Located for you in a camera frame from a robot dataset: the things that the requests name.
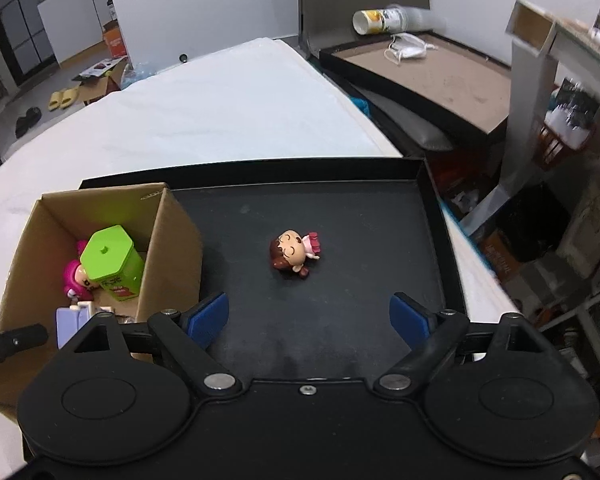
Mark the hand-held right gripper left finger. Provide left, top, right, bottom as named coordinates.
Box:
left=70, top=291, right=243, bottom=397

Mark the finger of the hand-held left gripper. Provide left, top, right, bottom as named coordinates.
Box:
left=0, top=324, right=49, bottom=367

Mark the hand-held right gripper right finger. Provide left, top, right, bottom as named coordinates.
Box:
left=372, top=291, right=563, bottom=395

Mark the lavender toy box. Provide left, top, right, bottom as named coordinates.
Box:
left=56, top=301, right=116, bottom=351

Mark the pink figurine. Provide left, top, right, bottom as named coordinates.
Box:
left=62, top=240, right=101, bottom=301

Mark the brown haired doll figurine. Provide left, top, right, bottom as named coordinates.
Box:
left=269, top=229, right=323, bottom=278

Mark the black tray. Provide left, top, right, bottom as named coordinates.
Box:
left=77, top=157, right=468, bottom=381

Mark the green hexagonal tin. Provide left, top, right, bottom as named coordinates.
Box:
left=79, top=225, right=145, bottom=302

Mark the black bag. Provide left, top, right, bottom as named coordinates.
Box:
left=497, top=185, right=571, bottom=261

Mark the dark grey cushion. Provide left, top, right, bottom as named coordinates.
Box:
left=375, top=97, right=453, bottom=152

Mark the red basket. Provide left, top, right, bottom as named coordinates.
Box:
left=535, top=115, right=596, bottom=171

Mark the black framed brown board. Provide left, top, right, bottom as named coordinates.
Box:
left=319, top=31, right=512, bottom=148

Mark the clear blue plastic bag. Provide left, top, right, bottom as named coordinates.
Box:
left=122, top=62, right=156, bottom=91

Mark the brown cardboard box with papers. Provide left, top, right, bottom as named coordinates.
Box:
left=71, top=57, right=128, bottom=106

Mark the white shelf unit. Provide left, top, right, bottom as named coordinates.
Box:
left=462, top=0, right=600, bottom=241

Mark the white face mask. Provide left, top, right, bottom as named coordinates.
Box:
left=385, top=32, right=438, bottom=65

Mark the orange box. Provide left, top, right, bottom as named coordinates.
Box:
left=102, top=20, right=128, bottom=58

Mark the yellow printed cup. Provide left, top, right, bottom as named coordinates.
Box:
left=352, top=5, right=448, bottom=37

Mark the black glass cabinet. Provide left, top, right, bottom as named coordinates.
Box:
left=0, top=0, right=56, bottom=88

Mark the white cabinet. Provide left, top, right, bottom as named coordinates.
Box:
left=37, top=0, right=113, bottom=66

